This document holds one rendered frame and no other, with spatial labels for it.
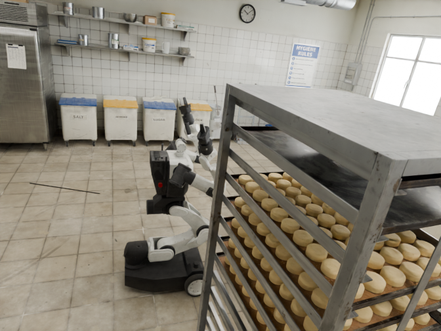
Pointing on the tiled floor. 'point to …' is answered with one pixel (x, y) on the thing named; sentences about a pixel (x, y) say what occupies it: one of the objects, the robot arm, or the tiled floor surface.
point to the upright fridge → (26, 76)
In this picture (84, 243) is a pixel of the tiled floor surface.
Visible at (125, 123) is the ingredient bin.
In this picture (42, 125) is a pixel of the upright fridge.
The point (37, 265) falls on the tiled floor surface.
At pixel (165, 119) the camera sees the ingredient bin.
